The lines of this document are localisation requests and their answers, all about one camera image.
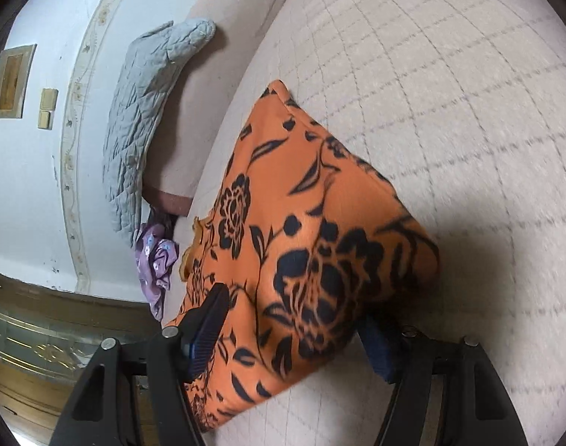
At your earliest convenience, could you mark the wooden door with leaded glass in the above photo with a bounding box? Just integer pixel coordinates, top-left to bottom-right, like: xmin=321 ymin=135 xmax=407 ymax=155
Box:
xmin=0 ymin=267 xmax=191 ymax=446

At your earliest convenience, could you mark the grey quilted pillow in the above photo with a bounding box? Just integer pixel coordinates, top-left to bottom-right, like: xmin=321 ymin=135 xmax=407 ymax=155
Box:
xmin=102 ymin=19 xmax=217 ymax=235

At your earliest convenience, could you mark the orange black floral dress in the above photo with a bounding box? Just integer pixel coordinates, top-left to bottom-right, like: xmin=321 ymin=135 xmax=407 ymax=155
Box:
xmin=162 ymin=79 xmax=440 ymax=433

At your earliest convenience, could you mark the purple floral garment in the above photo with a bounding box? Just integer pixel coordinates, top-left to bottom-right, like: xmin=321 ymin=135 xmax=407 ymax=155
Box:
xmin=134 ymin=209 xmax=180 ymax=322

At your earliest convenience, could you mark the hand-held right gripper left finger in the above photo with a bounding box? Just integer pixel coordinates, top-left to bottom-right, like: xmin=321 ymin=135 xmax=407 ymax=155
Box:
xmin=51 ymin=282 xmax=231 ymax=446

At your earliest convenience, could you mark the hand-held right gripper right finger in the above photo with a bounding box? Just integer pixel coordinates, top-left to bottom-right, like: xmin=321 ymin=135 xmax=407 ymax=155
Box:
xmin=360 ymin=313 xmax=529 ymax=446

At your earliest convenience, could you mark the pink bolster cushion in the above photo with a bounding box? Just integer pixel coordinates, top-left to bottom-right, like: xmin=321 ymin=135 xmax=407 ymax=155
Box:
xmin=141 ymin=0 xmax=312 ymax=217

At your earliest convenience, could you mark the small framed picture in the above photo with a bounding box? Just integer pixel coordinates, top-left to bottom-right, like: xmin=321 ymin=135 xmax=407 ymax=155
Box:
xmin=0 ymin=44 xmax=38 ymax=119

